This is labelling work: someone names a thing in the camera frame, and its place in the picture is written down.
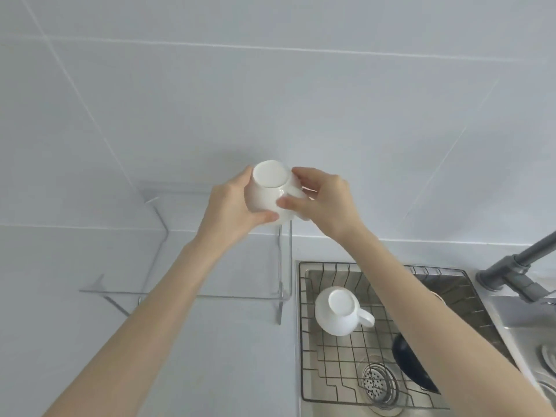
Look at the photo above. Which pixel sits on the grey kitchen faucet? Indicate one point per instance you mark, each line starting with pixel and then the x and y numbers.
pixel 517 269

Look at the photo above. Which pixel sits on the clear acrylic shelf rack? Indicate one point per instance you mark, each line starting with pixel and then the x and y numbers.
pixel 217 256

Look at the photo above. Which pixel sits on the person's right thumb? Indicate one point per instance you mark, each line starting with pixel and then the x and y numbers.
pixel 295 203

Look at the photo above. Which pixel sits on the dark blue bowl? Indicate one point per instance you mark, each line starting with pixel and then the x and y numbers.
pixel 410 360

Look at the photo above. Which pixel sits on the person's left thumb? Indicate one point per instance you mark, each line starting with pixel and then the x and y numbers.
pixel 260 217

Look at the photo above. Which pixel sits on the person's left forearm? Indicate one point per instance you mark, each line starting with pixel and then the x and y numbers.
pixel 130 325

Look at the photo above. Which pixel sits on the person's right middle finger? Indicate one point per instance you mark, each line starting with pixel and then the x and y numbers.
pixel 309 191

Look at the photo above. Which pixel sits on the metal sink drain strainer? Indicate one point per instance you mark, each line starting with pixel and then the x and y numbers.
pixel 377 383

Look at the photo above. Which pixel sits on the stainless steel sink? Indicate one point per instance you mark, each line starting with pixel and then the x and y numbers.
pixel 434 343

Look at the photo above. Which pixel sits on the person's left hand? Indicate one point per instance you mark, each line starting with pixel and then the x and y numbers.
pixel 228 210

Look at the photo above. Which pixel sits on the person's right hand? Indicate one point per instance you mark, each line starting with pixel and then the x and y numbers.
pixel 330 204

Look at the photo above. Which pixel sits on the person's right forearm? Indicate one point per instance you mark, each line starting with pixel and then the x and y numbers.
pixel 434 325

